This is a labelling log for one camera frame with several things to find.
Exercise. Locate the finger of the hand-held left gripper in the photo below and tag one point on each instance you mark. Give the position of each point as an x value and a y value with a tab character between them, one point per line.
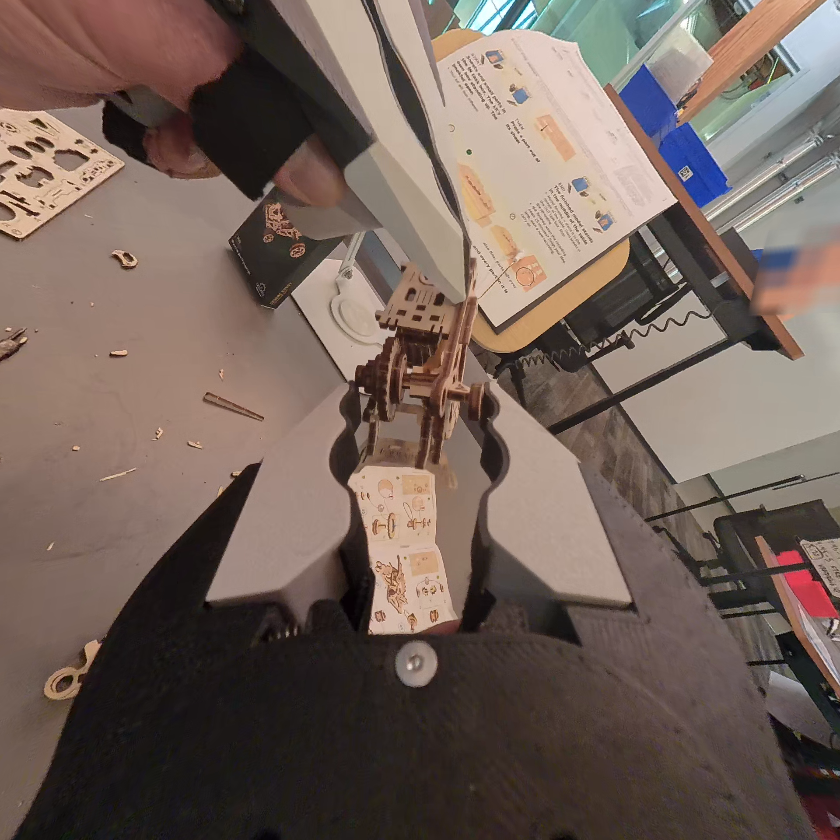
371	85
422	46

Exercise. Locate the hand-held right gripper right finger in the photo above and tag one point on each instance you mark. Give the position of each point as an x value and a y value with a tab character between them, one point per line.
558	538

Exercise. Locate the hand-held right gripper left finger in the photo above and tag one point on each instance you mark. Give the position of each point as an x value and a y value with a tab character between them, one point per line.
275	525

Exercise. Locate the wooden buggy model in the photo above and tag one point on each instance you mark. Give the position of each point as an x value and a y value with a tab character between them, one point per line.
413	302

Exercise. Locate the black model kit box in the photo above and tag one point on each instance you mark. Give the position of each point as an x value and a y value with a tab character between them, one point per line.
275	262

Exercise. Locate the plywood parts sheet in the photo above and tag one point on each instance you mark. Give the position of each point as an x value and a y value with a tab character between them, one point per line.
108	165

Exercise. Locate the open instruction booklet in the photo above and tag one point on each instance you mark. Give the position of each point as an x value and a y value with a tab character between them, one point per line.
400	525

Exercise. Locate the tapered wooden stick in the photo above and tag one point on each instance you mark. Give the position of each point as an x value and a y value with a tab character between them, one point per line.
233	407

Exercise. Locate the white instruction sheet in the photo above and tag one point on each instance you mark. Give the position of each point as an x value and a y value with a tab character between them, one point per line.
558	164

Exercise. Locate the white stand base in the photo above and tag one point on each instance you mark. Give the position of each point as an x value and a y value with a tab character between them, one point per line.
358	321

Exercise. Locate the ornate flat wooden part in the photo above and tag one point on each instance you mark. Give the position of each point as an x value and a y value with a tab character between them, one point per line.
88	653

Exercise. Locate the red box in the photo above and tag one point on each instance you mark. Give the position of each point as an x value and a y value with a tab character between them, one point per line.
804	584

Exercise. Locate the small curved wooden piece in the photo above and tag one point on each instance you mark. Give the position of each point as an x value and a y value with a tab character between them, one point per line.
124	259

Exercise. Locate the translucent plastic box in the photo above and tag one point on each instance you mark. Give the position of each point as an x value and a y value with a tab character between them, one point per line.
679	59

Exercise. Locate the handwritten whiteboard sign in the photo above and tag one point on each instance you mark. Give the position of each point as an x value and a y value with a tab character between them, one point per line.
823	564

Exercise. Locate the light wooden display board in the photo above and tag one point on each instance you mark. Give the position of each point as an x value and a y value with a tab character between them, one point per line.
590	269

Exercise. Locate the blue storage bin white label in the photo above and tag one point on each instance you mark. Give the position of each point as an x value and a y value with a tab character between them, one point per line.
689	157

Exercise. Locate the dark splintered wood scrap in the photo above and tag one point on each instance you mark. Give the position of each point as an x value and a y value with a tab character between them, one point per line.
10	344

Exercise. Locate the black metal desk frame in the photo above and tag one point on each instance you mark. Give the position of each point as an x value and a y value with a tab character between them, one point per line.
741	531

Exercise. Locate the brown-top desk black frame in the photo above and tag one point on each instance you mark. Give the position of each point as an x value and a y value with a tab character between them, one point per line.
754	295

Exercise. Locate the metal wall pipes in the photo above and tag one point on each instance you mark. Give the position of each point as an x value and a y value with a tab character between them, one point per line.
774	177

